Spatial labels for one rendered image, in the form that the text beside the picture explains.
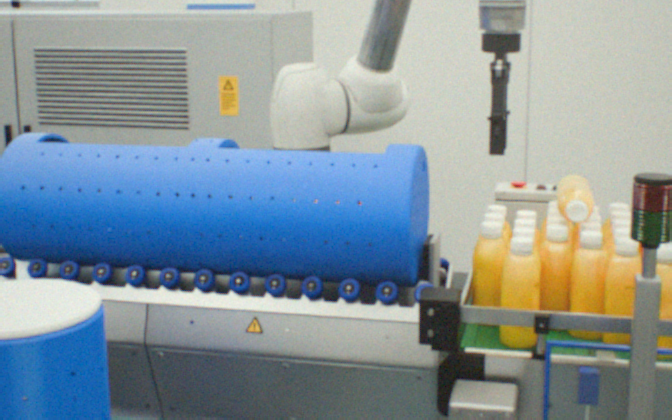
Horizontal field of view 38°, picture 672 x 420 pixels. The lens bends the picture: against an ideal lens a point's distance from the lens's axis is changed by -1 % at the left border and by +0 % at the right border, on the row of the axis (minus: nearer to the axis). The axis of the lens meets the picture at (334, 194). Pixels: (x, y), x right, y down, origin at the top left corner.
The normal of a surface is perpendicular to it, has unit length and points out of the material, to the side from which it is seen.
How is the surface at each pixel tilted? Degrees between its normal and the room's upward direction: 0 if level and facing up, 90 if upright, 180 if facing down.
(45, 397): 90
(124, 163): 43
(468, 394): 0
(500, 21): 90
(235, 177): 51
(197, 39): 90
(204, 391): 110
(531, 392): 90
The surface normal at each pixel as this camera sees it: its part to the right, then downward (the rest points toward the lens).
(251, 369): -0.22, 0.52
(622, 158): -0.27, 0.21
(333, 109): 0.51, 0.11
